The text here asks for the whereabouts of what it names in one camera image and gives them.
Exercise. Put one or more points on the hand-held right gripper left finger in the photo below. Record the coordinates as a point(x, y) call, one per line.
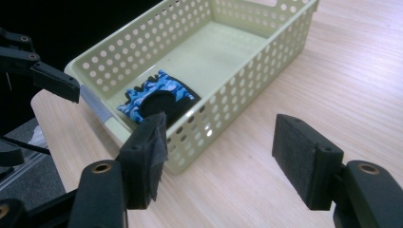
point(142, 161)

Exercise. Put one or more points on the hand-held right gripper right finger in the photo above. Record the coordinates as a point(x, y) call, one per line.
point(304, 161)

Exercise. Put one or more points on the blue camouflage glove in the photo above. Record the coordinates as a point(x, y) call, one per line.
point(152, 90)

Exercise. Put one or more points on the cream perforated plastic basket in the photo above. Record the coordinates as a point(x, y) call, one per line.
point(202, 63)

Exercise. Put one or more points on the metal floor rail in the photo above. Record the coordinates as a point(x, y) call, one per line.
point(22, 172)

